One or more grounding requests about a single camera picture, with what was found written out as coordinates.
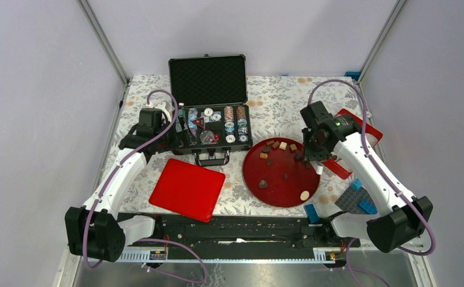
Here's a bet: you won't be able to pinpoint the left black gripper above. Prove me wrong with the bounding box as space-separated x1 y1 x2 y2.
154 114 196 153

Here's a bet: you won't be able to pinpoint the silver metal tongs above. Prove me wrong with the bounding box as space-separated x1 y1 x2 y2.
315 161 324 175

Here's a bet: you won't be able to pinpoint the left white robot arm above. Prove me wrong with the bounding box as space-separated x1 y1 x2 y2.
65 108 179 262

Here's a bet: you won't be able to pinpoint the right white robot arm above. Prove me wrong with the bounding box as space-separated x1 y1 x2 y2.
300 101 434 253

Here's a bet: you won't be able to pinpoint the red chocolate box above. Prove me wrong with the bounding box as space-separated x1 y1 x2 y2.
323 108 383 179

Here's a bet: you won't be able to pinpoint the white oval chocolate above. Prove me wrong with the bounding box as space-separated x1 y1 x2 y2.
300 191 310 201

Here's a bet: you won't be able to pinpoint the dark heart chocolate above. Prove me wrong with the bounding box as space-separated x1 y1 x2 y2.
258 180 268 189

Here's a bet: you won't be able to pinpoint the black poker chip case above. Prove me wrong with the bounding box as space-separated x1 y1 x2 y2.
168 54 252 167

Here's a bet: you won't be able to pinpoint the red square box lid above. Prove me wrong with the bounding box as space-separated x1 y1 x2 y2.
148 158 225 223

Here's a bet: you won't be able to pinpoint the round red tray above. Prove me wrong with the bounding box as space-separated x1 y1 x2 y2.
242 137 320 207

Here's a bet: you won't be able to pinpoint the grey lego baseplate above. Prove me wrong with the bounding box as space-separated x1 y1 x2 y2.
335 178 378 215

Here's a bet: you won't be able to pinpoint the blue lego brick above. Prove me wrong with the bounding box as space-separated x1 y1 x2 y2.
304 204 320 224

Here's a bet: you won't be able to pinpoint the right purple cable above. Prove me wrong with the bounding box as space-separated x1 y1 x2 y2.
308 80 436 287

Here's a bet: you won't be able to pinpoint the purple cable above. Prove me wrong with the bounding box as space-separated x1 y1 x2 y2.
308 80 436 287
82 89 210 285

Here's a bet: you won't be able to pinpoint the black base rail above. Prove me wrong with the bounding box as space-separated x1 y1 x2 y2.
130 213 352 262

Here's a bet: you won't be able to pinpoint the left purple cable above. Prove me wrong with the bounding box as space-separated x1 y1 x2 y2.
82 89 210 285

